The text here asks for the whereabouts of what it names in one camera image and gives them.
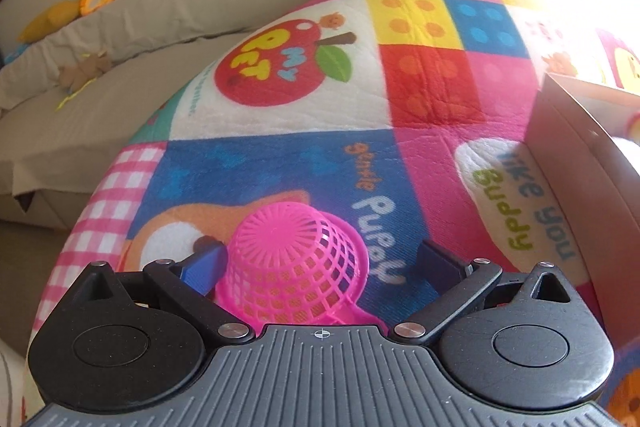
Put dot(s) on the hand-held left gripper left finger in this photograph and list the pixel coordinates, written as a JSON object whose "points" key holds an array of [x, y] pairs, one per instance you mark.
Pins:
{"points": [[202, 269]]}

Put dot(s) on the colourful printed play mat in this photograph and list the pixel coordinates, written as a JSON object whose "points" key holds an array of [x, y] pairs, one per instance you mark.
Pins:
{"points": [[310, 117]]}

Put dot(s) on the pink cardboard box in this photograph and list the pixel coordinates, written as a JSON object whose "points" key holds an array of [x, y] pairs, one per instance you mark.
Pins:
{"points": [[575, 167]]}

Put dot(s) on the long yellow plush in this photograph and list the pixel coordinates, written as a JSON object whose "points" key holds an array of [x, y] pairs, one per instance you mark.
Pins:
{"points": [[47, 19]]}

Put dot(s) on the pink plastic mesh basket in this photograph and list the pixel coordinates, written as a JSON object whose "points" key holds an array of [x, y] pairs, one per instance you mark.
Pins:
{"points": [[295, 257]]}

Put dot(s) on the beige sofa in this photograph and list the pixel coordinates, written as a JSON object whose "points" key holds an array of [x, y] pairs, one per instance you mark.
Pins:
{"points": [[125, 72]]}

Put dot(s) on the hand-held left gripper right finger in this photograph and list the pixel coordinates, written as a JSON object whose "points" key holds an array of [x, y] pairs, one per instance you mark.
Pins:
{"points": [[436, 263]]}

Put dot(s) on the small brown plush toy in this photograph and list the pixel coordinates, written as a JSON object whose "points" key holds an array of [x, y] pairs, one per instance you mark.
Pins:
{"points": [[82, 72]]}

